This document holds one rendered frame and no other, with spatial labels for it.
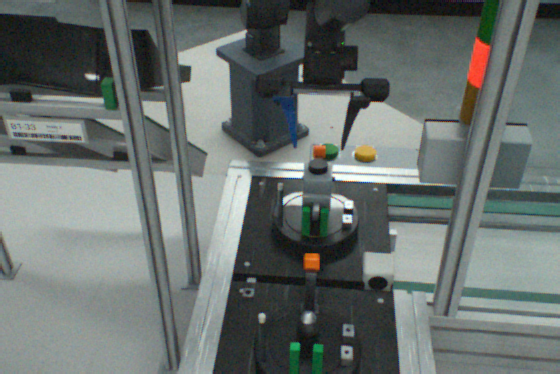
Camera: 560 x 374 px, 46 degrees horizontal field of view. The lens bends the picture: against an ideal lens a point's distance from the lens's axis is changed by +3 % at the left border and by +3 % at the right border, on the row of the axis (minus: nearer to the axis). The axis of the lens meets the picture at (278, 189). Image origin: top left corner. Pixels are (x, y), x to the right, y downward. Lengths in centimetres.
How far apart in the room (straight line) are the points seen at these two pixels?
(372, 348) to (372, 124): 73
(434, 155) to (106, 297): 60
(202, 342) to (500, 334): 42
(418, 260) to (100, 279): 54
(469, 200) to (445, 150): 7
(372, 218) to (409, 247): 9
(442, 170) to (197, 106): 87
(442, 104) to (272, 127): 200
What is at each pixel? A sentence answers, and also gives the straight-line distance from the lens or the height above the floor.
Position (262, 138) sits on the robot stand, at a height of 89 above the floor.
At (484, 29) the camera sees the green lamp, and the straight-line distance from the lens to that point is 75.
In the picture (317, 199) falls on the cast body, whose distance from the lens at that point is 99.
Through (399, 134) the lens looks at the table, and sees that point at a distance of 150.
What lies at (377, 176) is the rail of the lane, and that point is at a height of 96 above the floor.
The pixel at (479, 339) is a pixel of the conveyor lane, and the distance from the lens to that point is 102.
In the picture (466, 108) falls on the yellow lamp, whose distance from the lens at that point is 79.
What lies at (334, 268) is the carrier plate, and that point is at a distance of 100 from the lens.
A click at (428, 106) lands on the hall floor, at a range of 329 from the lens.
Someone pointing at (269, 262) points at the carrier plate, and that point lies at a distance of 100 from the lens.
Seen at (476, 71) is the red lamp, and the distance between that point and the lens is 77.
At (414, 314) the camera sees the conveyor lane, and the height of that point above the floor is 96.
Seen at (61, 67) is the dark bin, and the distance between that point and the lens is 78.
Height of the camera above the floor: 168
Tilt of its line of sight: 39 degrees down
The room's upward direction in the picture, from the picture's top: straight up
